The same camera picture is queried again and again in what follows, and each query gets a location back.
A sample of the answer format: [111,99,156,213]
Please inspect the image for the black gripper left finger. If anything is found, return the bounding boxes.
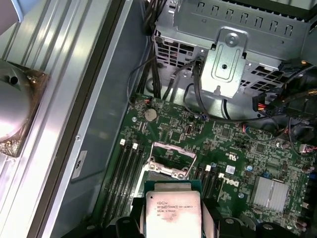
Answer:
[60,197,149,238]

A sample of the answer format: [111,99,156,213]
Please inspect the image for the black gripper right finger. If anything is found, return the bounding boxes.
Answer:
[202,198,298,238]

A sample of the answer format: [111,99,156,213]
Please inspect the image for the silver CPU green edge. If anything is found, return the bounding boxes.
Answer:
[144,179,206,238]

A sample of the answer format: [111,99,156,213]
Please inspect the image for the metal socket cover frame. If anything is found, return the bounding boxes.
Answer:
[148,142,198,179]

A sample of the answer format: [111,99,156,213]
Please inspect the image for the RAM slot black clips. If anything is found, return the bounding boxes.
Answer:
[108,143,132,224]
[123,147,147,206]
[195,165,204,183]
[210,171,220,201]

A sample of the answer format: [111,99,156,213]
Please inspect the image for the silver chipset heatsink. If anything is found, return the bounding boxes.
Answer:
[249,175,290,212]

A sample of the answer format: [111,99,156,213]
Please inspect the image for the green motherboard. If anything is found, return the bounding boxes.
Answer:
[96,93,317,238]

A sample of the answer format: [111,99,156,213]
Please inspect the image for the black PC case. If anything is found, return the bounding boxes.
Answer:
[37,0,317,238]

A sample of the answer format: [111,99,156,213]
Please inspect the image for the round coin battery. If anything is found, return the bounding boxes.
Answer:
[144,109,158,122]

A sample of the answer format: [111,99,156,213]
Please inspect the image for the grey metal drive cage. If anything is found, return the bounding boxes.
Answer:
[152,0,317,94]

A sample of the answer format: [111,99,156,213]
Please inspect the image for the black cable bundle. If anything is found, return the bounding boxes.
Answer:
[142,0,165,99]

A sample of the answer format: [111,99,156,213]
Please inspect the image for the silver metal bracket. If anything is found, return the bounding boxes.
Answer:
[200,26,249,99]

